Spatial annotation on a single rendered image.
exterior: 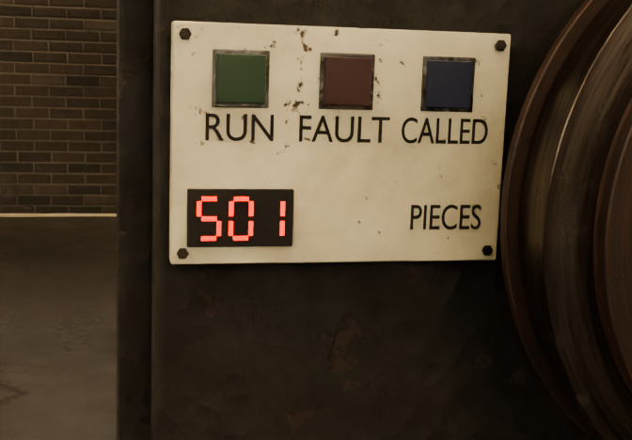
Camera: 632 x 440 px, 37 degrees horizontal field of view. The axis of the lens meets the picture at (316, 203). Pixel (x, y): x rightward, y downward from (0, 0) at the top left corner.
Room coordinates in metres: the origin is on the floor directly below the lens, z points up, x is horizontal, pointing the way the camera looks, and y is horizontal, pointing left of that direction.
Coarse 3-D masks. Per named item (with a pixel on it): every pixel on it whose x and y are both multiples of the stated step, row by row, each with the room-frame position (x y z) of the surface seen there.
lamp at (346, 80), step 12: (324, 60) 0.71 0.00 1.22; (336, 60) 0.71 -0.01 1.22; (348, 60) 0.71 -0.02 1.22; (360, 60) 0.71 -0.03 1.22; (324, 72) 0.71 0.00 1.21; (336, 72) 0.71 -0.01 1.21; (348, 72) 0.71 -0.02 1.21; (360, 72) 0.71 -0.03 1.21; (324, 84) 0.71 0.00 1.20; (336, 84) 0.71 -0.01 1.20; (348, 84) 0.71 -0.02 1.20; (360, 84) 0.71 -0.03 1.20; (324, 96) 0.71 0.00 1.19; (336, 96) 0.71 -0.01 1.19; (348, 96) 0.71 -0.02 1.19; (360, 96) 0.71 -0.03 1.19
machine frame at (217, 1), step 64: (128, 0) 0.78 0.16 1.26; (192, 0) 0.71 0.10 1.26; (256, 0) 0.72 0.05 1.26; (320, 0) 0.73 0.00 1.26; (384, 0) 0.74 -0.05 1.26; (448, 0) 0.75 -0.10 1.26; (512, 0) 0.76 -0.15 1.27; (576, 0) 0.78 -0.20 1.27; (128, 64) 0.78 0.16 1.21; (512, 64) 0.76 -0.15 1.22; (128, 128) 0.78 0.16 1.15; (512, 128) 0.77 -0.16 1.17; (128, 192) 0.78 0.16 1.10; (128, 256) 0.78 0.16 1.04; (128, 320) 0.78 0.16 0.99; (192, 320) 0.71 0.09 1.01; (256, 320) 0.72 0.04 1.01; (320, 320) 0.73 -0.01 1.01; (384, 320) 0.74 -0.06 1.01; (448, 320) 0.76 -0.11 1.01; (512, 320) 0.77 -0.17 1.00; (128, 384) 0.78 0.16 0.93; (192, 384) 0.71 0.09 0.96; (256, 384) 0.72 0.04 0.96; (320, 384) 0.73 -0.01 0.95; (384, 384) 0.75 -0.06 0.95; (448, 384) 0.76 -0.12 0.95; (512, 384) 0.77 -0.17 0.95
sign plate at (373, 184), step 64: (192, 64) 0.69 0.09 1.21; (320, 64) 0.71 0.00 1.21; (384, 64) 0.72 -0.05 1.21; (192, 128) 0.69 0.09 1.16; (256, 128) 0.70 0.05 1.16; (320, 128) 0.71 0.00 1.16; (384, 128) 0.72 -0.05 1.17; (448, 128) 0.73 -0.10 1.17; (192, 192) 0.69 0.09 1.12; (256, 192) 0.70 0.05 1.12; (320, 192) 0.71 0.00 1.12; (384, 192) 0.72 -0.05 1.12; (448, 192) 0.73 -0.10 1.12; (192, 256) 0.69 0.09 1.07; (256, 256) 0.70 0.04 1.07; (320, 256) 0.71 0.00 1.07; (384, 256) 0.72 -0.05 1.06; (448, 256) 0.73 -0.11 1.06
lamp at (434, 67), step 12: (432, 60) 0.73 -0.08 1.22; (444, 60) 0.73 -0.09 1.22; (432, 72) 0.73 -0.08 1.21; (444, 72) 0.73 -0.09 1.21; (456, 72) 0.73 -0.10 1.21; (468, 72) 0.73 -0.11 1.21; (432, 84) 0.73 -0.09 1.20; (444, 84) 0.73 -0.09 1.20; (456, 84) 0.73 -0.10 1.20; (468, 84) 0.73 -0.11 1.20; (432, 96) 0.73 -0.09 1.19; (444, 96) 0.73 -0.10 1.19; (456, 96) 0.73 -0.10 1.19; (468, 96) 0.73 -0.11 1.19
